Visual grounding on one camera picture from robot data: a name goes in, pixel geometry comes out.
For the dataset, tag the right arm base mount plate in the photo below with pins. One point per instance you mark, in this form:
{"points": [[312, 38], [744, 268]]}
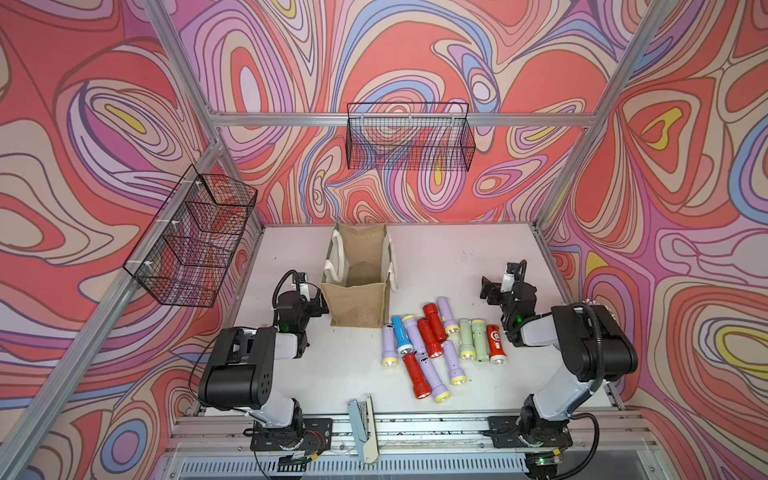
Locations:
{"points": [[511, 432]]}

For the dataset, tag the purple flashlight lower right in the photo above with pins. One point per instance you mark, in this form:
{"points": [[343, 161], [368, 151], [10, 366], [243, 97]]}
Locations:
{"points": [[457, 374]]}

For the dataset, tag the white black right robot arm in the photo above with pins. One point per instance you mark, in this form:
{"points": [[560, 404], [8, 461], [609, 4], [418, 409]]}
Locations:
{"points": [[593, 347]]}

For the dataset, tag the purple flashlight far left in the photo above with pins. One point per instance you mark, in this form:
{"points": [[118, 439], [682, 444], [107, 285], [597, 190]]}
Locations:
{"points": [[389, 346]]}

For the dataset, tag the black wire basket wall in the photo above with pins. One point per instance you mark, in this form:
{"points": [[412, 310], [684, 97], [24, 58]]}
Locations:
{"points": [[409, 136], [201, 224]]}

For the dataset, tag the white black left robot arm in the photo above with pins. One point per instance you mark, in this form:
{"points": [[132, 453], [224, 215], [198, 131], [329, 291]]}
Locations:
{"points": [[239, 373]]}

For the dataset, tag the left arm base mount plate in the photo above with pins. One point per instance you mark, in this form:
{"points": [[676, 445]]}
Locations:
{"points": [[311, 435]]}

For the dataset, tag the blue flashlight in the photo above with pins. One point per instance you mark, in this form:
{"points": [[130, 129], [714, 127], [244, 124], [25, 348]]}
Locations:
{"points": [[404, 346]]}

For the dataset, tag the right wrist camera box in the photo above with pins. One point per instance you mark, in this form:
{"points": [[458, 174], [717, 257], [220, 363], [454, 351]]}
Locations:
{"points": [[514, 276]]}

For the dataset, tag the blue beige stapler tool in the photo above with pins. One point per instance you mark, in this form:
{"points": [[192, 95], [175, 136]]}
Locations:
{"points": [[363, 425]]}

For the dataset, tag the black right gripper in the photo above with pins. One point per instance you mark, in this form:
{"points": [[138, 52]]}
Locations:
{"points": [[494, 291]]}

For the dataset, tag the red flashlight top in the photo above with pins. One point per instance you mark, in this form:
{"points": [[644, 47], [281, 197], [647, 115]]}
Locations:
{"points": [[433, 318]]}

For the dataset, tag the light green flashlight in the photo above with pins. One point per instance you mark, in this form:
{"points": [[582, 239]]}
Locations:
{"points": [[467, 349], [480, 341]]}

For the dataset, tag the black wire basket left wall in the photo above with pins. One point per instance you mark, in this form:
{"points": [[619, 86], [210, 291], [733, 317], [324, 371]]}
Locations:
{"points": [[201, 224]]}

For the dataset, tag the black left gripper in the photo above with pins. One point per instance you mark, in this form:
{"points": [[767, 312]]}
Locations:
{"points": [[315, 310]]}

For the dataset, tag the red flashlight bottom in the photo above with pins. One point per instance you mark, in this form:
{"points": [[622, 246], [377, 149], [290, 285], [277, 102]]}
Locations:
{"points": [[421, 388]]}

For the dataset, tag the red flashlight with logo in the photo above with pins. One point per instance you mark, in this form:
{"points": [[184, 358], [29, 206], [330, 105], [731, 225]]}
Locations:
{"points": [[497, 354]]}

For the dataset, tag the black wire basket back wall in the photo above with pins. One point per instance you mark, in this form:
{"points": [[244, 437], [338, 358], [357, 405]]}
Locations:
{"points": [[409, 136]]}

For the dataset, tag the purple flashlight top right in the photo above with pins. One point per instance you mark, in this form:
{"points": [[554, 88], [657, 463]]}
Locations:
{"points": [[448, 319]]}

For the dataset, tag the burlap tote bag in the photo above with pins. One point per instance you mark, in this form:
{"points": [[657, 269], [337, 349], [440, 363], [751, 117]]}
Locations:
{"points": [[359, 274]]}

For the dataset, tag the red flashlight middle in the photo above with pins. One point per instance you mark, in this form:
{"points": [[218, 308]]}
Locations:
{"points": [[433, 347]]}

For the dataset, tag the long purple flashlight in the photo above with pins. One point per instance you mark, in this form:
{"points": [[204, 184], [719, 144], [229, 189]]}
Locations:
{"points": [[439, 391]]}

